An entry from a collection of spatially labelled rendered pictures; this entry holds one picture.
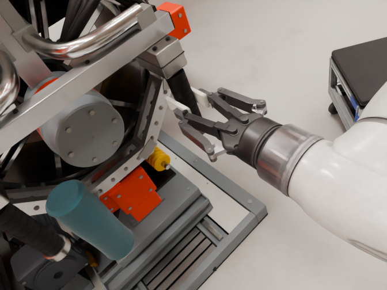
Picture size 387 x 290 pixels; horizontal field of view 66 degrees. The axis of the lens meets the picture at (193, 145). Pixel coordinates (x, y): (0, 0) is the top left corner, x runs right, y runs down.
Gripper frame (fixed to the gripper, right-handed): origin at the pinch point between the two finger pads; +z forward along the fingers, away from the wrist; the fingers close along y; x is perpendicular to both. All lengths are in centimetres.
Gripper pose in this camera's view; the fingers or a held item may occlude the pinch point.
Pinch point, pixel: (186, 101)
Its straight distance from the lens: 56.7
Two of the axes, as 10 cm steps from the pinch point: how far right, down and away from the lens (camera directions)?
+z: -6.3, -4.4, 6.4
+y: 7.2, -6.4, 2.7
